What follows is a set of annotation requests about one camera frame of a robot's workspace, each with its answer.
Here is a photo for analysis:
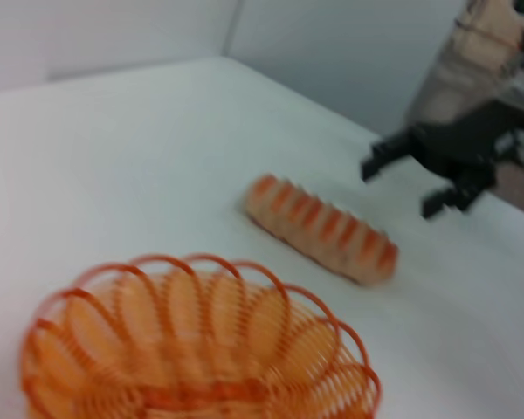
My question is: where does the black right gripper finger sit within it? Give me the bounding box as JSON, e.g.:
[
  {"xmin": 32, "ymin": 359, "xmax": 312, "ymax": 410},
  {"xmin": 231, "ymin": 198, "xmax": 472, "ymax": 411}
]
[
  {"xmin": 360, "ymin": 128, "xmax": 416, "ymax": 182},
  {"xmin": 421, "ymin": 174, "xmax": 494, "ymax": 219}
]

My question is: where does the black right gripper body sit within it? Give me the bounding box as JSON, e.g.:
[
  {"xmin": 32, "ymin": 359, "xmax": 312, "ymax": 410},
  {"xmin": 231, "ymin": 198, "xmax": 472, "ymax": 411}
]
[{"xmin": 411, "ymin": 100, "xmax": 524, "ymax": 185}]

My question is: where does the orange striped bread loaf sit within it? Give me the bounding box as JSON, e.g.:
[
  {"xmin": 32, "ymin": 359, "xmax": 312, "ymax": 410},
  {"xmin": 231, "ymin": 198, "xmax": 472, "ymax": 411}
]
[{"xmin": 243, "ymin": 173, "xmax": 399, "ymax": 287}]

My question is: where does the orange woven plastic basket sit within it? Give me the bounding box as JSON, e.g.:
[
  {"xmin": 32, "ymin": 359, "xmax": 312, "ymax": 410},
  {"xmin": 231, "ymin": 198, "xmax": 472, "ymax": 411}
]
[{"xmin": 19, "ymin": 251, "xmax": 382, "ymax": 419}]

